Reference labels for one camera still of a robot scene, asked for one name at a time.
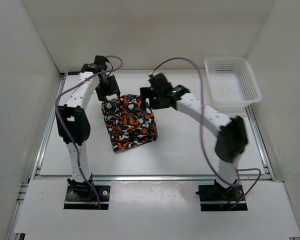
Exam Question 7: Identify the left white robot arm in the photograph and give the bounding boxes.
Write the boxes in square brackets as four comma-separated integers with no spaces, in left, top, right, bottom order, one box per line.
[55,55,121,200]

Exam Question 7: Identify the white plastic basket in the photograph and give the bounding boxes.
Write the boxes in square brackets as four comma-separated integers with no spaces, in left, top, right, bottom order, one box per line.
[204,56,262,109]

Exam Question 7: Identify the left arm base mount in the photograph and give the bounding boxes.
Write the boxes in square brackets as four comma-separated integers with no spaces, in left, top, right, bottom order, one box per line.
[63,180,111,210]

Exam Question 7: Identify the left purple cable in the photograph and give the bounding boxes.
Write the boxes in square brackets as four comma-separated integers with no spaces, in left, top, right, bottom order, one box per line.
[54,55,123,210]

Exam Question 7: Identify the orange camouflage shorts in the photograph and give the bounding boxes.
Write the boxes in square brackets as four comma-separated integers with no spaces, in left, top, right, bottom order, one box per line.
[101,94,158,152]

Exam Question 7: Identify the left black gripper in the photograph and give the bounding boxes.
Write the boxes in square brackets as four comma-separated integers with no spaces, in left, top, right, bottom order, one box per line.
[94,75,120,103]

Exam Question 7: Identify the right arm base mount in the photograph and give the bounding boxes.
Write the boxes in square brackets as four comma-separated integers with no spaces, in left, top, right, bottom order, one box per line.
[195,184,248,212]

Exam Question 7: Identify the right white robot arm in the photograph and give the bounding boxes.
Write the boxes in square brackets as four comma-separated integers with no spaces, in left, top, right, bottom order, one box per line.
[140,73,248,200]

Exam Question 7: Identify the aluminium front rail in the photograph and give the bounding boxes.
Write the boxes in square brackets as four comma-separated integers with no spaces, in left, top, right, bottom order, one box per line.
[34,173,272,182]

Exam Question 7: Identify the aluminium right side rail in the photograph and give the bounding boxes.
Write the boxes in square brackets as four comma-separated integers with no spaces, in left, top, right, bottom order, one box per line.
[245,105,276,181]

